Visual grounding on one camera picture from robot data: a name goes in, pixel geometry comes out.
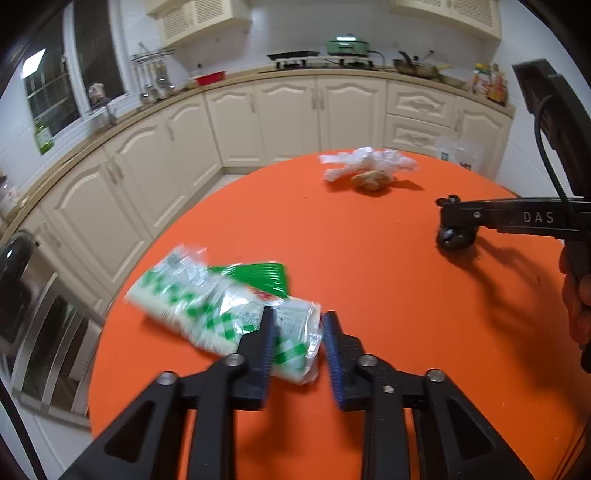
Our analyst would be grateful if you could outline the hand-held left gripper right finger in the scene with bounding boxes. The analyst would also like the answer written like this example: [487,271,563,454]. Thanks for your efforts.
[322,311,532,480]

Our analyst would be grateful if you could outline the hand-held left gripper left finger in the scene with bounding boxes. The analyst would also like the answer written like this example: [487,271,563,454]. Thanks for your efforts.
[60,307,280,480]

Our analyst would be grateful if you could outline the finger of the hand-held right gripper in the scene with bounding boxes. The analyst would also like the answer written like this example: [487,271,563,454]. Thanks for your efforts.
[436,195,497,232]

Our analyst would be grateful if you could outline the dark wrapper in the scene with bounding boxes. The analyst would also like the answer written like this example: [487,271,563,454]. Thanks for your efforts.
[435,226,478,252]

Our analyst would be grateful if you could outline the green white plastic wrapper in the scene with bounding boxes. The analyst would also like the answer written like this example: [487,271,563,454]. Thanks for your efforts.
[127,244,324,386]

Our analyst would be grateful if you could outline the person's right hand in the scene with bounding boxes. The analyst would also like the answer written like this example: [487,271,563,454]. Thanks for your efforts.
[560,247,591,344]

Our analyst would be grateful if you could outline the white green rice bag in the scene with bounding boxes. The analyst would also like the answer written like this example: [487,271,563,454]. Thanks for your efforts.
[434,136,483,174]

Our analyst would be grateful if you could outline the ginger piece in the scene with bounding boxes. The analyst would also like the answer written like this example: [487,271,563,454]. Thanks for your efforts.
[353,171,391,192]

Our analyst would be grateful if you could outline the clear plastic bag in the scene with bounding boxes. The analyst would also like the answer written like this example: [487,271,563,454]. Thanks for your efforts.
[318,147,419,185]

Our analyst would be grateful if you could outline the condiment bottles cluster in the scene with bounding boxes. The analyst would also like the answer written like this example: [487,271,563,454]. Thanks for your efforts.
[471,62,509,107]

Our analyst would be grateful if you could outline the metal wok pan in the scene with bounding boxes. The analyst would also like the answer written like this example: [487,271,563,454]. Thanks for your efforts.
[393,52,439,78]

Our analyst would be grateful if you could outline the cream lower cabinets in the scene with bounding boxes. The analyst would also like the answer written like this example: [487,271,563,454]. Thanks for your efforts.
[0,65,515,324]

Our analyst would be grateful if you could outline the green electric pot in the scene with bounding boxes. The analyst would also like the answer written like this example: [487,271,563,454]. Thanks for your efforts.
[326,34,372,57]

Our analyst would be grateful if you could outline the gas stove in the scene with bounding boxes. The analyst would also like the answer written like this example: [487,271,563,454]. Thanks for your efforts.
[272,58,382,71]

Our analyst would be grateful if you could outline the metal shelf rack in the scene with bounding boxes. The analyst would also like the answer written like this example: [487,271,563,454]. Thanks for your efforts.
[0,268,107,416]

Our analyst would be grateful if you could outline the black grill pan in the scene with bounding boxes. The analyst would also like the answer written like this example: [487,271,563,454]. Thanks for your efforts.
[267,51,319,62]

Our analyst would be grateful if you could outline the grey rice cooker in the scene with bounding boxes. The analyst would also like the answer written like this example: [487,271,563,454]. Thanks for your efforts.
[0,231,44,352]

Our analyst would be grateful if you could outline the steel faucet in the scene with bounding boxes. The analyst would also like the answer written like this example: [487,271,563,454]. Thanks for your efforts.
[88,97,118,127]

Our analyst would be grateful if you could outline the glass jar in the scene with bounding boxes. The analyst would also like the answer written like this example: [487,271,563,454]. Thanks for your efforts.
[0,178,18,217]

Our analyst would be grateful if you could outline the green bottle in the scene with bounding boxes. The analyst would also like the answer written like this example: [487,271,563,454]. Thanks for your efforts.
[34,119,55,155]

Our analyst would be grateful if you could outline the kitchen window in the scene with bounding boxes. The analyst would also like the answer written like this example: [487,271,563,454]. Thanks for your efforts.
[21,0,127,139]

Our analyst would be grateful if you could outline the black cable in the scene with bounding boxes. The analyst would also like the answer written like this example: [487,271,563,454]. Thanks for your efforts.
[536,95,573,204]

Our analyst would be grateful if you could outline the wall utensil rack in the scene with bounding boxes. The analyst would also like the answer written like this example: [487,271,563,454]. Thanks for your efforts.
[131,42,177,63]

